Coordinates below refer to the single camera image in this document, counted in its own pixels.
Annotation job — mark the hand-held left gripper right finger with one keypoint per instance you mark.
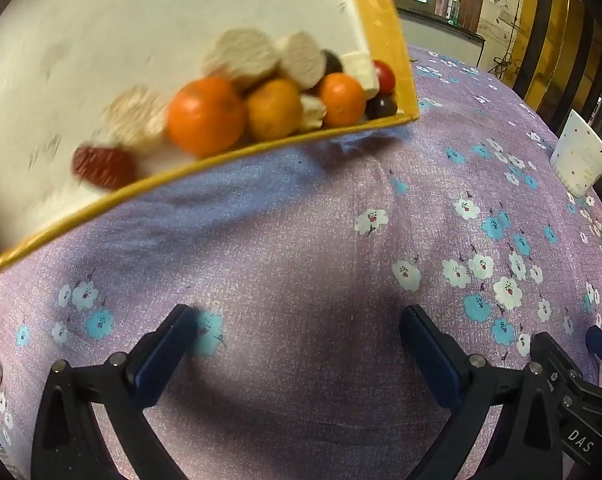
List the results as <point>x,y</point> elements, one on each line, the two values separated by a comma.
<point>431,355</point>

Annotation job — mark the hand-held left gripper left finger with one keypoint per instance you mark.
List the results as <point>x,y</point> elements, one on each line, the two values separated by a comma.
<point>166,351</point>

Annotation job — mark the beige round foam slice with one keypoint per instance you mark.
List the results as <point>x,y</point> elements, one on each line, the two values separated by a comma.
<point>133,115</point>
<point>241,57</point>
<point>301,60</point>

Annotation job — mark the orange mandarin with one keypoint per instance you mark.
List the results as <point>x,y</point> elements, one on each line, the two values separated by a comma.
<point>206,115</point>
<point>341,100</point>
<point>273,110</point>

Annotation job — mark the red cherry tomato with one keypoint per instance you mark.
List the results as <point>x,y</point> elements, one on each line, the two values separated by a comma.
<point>385,77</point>

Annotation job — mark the dark purple grape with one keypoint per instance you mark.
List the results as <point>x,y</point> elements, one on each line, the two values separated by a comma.
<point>381,106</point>
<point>332,62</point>

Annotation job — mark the white foam tray yellow rim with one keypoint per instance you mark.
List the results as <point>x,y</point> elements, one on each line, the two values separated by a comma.
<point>131,20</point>

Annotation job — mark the purple floral tablecloth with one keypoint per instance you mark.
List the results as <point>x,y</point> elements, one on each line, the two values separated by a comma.
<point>306,260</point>

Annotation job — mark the white dotted paper cup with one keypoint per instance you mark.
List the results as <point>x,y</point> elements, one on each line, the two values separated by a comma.
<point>578,155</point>

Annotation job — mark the red date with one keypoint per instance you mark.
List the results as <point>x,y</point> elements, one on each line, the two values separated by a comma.
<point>103,166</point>

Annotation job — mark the small white foam chunk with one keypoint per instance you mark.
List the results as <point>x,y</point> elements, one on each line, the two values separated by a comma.
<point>312,112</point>

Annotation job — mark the white foam cube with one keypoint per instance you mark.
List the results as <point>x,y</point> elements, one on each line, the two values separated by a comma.
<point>359,72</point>

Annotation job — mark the yellow black striped panel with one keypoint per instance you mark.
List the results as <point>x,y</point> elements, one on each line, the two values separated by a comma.
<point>556,35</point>

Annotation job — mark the green bottle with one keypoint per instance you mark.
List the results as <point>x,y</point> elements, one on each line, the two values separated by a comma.
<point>455,9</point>

